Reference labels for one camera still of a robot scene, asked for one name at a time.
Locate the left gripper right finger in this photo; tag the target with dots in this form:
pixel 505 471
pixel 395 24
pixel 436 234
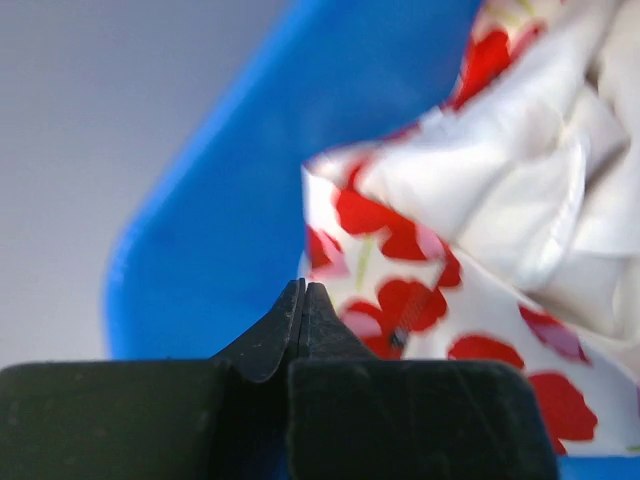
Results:
pixel 323 335

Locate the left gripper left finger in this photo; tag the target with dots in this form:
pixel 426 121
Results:
pixel 272 341

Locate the red poppy floral skirt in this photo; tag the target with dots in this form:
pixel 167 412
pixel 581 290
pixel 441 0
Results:
pixel 504 224

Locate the blue plastic bin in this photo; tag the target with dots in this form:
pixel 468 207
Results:
pixel 224 233

